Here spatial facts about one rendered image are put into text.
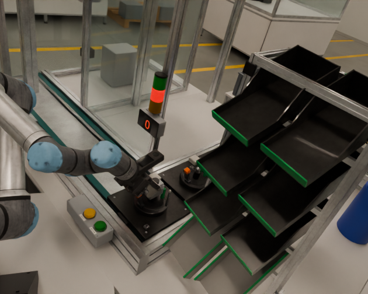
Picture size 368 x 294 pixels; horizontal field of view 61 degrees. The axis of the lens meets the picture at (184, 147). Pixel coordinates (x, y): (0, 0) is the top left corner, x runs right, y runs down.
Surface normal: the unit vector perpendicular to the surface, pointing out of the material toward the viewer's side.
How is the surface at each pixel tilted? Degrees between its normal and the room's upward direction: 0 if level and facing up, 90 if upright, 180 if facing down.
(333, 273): 0
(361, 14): 90
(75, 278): 0
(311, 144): 25
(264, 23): 90
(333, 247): 0
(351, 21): 90
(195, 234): 45
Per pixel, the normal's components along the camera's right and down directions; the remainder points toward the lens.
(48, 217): 0.22, -0.79
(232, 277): -0.43, -0.43
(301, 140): -0.15, -0.64
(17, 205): 0.67, -0.20
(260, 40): -0.79, 0.21
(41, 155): -0.30, -0.14
